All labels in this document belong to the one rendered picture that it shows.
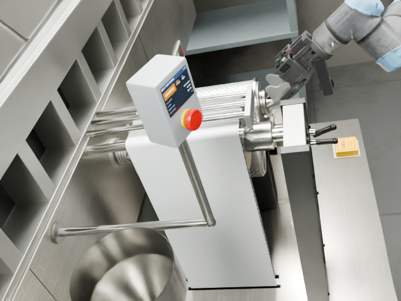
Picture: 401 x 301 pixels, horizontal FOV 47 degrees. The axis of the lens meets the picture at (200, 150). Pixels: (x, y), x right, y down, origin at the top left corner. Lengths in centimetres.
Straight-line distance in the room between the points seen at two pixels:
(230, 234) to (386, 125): 213
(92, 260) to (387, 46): 78
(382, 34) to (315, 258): 51
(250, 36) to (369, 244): 175
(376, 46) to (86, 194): 71
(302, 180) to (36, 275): 49
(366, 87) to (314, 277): 248
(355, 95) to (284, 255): 219
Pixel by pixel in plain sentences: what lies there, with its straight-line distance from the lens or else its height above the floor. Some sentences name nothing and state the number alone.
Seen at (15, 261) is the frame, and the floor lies 147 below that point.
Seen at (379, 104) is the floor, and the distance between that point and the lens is 329.
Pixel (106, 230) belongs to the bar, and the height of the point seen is 141.
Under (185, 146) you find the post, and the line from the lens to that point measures 65.
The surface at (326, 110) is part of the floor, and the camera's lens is 327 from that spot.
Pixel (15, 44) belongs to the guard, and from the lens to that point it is 17.
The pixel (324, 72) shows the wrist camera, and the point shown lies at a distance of 118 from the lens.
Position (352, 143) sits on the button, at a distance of 160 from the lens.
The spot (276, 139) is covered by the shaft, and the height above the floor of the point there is 134.
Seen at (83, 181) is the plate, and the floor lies 140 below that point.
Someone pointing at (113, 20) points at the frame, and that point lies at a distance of 132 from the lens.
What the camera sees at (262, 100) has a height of 127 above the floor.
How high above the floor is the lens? 198
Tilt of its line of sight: 39 degrees down
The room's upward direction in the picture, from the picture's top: 18 degrees counter-clockwise
